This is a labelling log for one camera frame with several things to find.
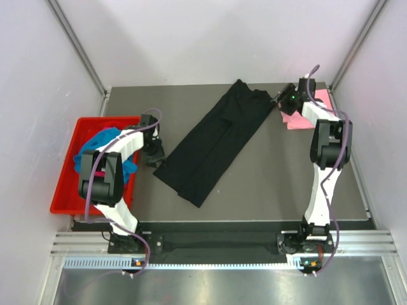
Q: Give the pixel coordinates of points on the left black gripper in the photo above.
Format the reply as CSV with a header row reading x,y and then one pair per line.
x,y
159,155

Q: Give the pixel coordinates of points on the aluminium front rail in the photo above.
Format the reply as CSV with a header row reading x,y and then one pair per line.
x,y
359,242

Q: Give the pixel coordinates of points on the red plastic bin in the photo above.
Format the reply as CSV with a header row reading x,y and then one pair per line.
x,y
66,199

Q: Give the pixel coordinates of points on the blue t shirt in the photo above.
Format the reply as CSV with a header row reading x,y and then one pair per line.
x,y
102,138

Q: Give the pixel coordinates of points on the aluminium frame post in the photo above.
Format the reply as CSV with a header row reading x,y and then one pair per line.
x,y
368,25
76,44

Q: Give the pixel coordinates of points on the left aluminium frame post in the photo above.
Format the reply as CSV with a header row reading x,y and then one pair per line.
x,y
76,44

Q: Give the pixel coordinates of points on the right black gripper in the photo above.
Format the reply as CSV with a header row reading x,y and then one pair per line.
x,y
289,89

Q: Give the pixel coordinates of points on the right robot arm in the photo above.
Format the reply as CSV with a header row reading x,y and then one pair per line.
x,y
330,150

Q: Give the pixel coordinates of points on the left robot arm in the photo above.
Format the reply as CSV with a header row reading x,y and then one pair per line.
x,y
101,179

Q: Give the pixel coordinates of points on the right aluminium frame post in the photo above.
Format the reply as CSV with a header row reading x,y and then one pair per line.
x,y
368,25

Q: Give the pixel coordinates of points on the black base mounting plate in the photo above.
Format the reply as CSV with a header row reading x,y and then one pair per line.
x,y
273,243

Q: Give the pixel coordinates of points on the black t shirt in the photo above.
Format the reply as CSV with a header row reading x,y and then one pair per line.
x,y
195,166

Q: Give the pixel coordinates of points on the pink folded t shirt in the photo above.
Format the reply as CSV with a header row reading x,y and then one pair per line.
x,y
298,122

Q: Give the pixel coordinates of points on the grey slotted cable duct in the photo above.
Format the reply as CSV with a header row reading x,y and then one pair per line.
x,y
130,263

